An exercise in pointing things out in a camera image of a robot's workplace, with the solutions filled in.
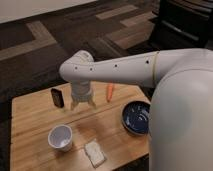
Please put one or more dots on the orange carrot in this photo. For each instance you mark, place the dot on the orange carrot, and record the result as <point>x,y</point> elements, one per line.
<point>110,89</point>

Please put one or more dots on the black chair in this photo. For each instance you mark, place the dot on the black chair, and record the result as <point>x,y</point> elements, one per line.
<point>182,24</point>

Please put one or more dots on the white ceramic cup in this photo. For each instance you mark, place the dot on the white ceramic cup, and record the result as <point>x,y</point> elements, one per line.
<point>60,138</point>

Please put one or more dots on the dark blue bowl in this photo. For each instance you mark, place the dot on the dark blue bowl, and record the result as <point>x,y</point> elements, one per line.
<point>135,117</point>

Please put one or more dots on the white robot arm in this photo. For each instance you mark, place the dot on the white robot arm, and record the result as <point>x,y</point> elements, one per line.
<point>181,110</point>

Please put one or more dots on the white sponge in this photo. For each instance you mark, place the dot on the white sponge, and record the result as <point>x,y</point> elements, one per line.
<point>94,153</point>

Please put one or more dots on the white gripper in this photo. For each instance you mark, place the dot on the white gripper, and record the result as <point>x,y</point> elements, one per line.
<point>81,92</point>

